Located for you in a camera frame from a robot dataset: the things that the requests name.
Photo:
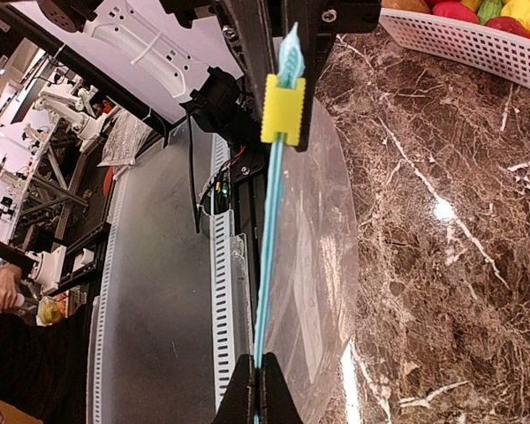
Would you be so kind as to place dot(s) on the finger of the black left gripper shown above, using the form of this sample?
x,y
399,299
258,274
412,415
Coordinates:
x,y
319,22
247,31

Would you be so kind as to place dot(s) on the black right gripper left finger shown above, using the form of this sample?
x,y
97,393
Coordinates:
x,y
239,401

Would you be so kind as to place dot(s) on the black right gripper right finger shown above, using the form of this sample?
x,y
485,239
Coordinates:
x,y
276,405

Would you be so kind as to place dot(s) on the clear zip bag blue zipper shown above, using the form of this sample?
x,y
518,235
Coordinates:
x,y
309,265

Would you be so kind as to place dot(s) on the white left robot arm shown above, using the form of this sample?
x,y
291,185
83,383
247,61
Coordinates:
x,y
281,46

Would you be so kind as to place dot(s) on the yellow zipper slider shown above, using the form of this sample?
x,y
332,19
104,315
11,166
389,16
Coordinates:
x,y
282,111

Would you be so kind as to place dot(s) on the pink red toy fruit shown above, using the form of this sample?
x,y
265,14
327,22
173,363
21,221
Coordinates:
x,y
455,10

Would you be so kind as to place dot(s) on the white plastic mesh basket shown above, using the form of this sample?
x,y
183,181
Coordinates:
x,y
491,50

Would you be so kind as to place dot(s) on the yellow toy lemon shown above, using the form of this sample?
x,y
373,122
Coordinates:
x,y
518,10

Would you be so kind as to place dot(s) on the person hand in background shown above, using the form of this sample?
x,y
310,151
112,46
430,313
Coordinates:
x,y
10,277

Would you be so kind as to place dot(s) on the white slotted cable duct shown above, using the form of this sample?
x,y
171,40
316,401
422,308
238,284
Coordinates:
x,y
162,343

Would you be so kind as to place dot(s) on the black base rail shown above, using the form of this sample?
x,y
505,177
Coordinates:
x,y
249,185

